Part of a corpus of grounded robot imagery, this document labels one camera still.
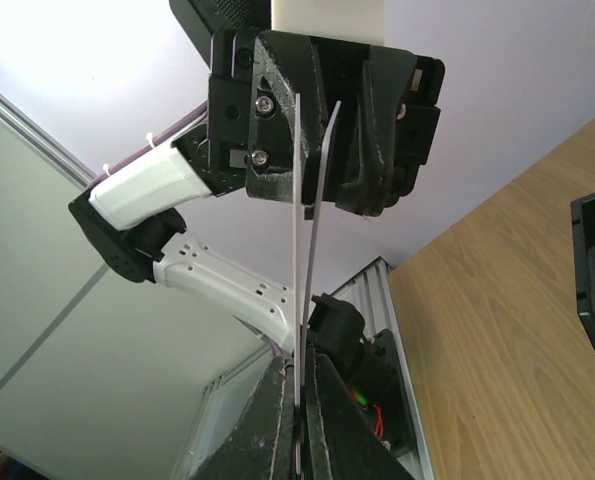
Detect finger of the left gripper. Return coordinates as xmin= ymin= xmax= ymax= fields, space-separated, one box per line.
xmin=246 ymin=30 xmax=327 ymax=203
xmin=335 ymin=46 xmax=417 ymax=217

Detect aluminium front rail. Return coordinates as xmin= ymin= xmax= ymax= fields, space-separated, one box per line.
xmin=173 ymin=259 xmax=433 ymax=479

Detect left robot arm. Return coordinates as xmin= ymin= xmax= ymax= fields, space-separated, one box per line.
xmin=69 ymin=1 xmax=445 ymax=358

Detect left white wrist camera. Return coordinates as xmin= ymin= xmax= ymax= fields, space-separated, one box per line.
xmin=271 ymin=0 xmax=386 ymax=45

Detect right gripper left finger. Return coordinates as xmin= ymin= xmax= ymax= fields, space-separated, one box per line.
xmin=191 ymin=357 xmax=295 ymax=480

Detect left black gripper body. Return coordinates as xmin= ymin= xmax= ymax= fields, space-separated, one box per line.
xmin=170 ymin=1 xmax=445 ymax=198

